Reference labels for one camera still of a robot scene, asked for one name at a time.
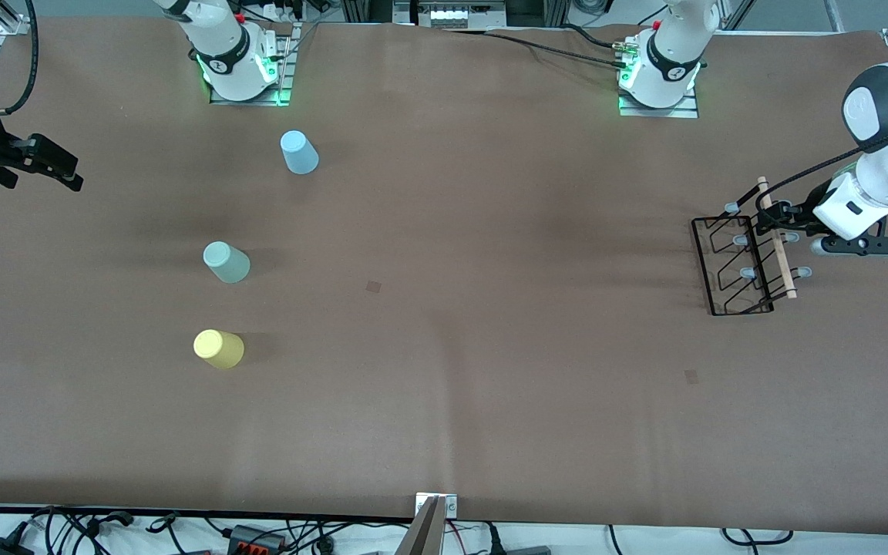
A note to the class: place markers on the silver camera mount bracket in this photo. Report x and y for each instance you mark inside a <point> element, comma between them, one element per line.
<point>452,506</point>

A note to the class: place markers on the yellow plastic cup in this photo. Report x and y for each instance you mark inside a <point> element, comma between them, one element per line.
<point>219,348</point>

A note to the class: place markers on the grey camera pole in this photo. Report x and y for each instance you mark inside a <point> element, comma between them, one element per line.
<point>422,539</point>

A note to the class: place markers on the grey box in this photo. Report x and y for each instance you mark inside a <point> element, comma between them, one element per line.
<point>529,551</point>

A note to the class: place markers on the grey terminal block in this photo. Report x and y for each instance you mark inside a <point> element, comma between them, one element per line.
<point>247,533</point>

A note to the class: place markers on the brown table cover sheet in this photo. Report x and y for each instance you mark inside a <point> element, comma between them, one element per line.
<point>490,385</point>

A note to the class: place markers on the pale green plastic cup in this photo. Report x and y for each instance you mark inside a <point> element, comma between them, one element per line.
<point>227,262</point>

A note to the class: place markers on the light blue plastic cup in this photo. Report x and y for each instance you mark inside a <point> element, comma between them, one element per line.
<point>299,154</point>

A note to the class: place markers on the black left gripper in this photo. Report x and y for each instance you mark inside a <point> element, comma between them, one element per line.
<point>794,214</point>

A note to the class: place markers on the black plug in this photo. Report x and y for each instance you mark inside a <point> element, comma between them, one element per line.
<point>494,543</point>

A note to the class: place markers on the black power adapter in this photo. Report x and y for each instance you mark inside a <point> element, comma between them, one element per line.
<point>1,549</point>

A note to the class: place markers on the white power strip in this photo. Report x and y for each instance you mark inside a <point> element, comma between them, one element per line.
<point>452,15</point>

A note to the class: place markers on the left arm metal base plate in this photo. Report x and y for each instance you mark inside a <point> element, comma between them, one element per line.
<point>683,112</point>

